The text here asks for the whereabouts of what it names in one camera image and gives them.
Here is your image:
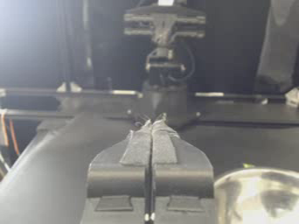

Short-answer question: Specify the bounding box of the steel bowl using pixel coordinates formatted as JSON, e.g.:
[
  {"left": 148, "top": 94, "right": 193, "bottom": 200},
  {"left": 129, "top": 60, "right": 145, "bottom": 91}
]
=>
[{"left": 212, "top": 167, "right": 299, "bottom": 224}]

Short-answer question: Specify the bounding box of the orange cable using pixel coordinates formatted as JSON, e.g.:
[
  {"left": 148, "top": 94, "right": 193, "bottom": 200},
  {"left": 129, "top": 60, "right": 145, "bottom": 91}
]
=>
[{"left": 8, "top": 117, "right": 21, "bottom": 156}]

